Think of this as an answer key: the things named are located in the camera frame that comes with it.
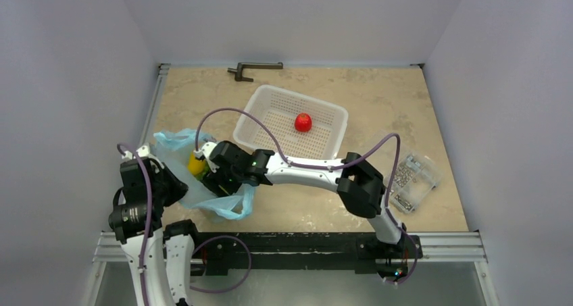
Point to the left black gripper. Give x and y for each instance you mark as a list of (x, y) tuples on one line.
[(179, 187)]

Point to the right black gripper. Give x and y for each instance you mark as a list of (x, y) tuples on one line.
[(215, 178)]

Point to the light blue plastic bag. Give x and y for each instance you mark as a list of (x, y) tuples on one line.
[(175, 150)]

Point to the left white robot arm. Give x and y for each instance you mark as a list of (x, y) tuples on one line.
[(158, 257)]

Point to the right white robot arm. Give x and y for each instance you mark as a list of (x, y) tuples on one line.
[(359, 185)]

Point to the green fake grapes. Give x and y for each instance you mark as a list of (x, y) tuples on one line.
[(202, 174)]

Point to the yellow fake mango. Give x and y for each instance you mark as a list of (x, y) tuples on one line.
[(196, 166)]

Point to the white perforated plastic basket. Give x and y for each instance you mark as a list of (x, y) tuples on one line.
[(277, 109)]

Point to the clear plastic screw box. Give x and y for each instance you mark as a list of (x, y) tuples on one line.
[(415, 178)]

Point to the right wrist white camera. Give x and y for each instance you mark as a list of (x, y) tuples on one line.
[(204, 151)]

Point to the wrist white camera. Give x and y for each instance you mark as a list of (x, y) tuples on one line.
[(204, 151), (143, 151)]

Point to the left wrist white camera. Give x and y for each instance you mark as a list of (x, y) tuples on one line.
[(143, 151)]

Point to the dark metal bracket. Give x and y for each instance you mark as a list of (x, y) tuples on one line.
[(238, 71)]

